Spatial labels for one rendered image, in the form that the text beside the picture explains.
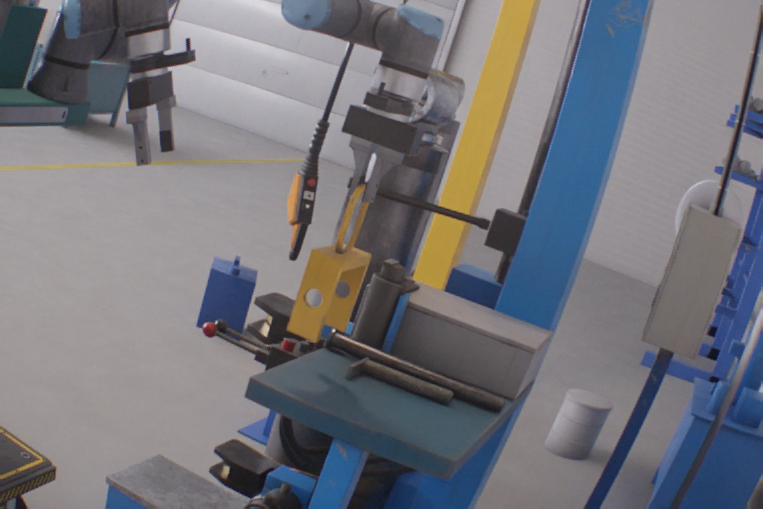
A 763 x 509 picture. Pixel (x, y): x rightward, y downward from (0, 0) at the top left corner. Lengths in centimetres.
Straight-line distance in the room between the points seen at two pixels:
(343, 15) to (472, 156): 356
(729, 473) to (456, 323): 274
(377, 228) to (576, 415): 283
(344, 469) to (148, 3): 93
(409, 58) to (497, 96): 352
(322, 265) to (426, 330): 51
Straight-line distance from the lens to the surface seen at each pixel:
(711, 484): 486
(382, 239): 285
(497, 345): 235
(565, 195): 272
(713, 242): 287
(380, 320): 232
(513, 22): 544
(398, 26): 193
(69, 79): 250
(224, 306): 570
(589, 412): 547
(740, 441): 479
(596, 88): 271
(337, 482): 199
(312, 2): 189
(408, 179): 283
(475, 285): 297
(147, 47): 188
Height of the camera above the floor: 170
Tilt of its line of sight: 8 degrees down
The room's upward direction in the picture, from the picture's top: 19 degrees clockwise
